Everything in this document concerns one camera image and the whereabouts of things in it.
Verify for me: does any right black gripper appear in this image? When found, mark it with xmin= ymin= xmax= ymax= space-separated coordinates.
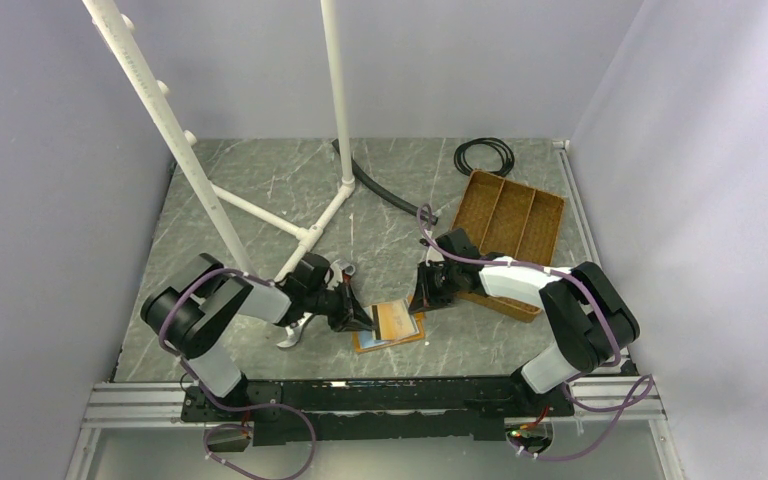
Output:
xmin=408 ymin=261 xmax=460 ymax=314

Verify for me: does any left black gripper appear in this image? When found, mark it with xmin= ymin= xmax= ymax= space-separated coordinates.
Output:
xmin=306 ymin=278 xmax=377 ymax=332

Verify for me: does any brown woven divided tray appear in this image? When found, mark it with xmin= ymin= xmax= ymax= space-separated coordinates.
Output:
xmin=450 ymin=169 xmax=566 ymax=324

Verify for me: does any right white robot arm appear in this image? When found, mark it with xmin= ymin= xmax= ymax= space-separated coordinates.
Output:
xmin=409 ymin=228 xmax=640 ymax=415

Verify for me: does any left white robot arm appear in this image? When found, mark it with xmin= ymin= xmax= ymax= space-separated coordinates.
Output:
xmin=140 ymin=253 xmax=374 ymax=420

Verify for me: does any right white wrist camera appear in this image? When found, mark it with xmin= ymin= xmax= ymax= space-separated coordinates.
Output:
xmin=420 ymin=239 xmax=442 ymax=263

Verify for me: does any red handled adjustable wrench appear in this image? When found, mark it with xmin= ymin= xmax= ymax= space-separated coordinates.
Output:
xmin=276 ymin=259 xmax=356 ymax=350

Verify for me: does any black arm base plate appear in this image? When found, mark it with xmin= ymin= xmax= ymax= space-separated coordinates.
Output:
xmin=181 ymin=376 xmax=576 ymax=446

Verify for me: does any black rubber hose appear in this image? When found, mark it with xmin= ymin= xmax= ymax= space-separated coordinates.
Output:
xmin=330 ymin=139 xmax=440 ymax=227

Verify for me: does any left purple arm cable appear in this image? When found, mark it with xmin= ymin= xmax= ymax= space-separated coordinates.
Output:
xmin=157 ymin=268 xmax=319 ymax=480

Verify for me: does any coiled black cable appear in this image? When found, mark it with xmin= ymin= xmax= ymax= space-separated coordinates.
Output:
xmin=453 ymin=137 xmax=516 ymax=178

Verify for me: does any aluminium extrusion rail frame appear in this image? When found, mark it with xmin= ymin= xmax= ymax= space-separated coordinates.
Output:
xmin=65 ymin=139 xmax=687 ymax=480

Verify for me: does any white PVC pipe frame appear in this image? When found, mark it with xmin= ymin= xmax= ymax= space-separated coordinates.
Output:
xmin=83 ymin=1 xmax=356 ymax=278

